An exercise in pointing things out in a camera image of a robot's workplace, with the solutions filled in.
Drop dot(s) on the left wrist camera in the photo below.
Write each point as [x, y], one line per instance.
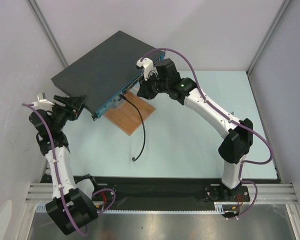
[42, 101]

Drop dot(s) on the aluminium rail frame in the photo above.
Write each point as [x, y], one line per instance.
[268, 194]

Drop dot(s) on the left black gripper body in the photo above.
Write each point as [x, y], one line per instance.
[68, 112]

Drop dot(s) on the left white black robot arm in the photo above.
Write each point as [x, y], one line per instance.
[71, 207]

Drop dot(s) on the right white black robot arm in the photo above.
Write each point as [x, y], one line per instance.
[163, 77]

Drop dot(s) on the wooden board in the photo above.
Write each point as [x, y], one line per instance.
[126, 117]

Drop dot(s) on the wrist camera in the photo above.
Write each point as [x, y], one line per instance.
[42, 101]
[147, 65]

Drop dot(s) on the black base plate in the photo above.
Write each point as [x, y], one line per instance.
[158, 194]

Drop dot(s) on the white slotted cable duct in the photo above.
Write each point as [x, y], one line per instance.
[217, 210]

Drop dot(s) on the dark grey network switch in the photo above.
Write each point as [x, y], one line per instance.
[105, 72]

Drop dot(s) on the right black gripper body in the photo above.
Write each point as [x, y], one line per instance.
[145, 88]

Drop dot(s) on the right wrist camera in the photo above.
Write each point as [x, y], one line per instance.
[147, 65]

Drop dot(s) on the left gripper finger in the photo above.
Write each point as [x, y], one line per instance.
[68, 100]
[77, 107]

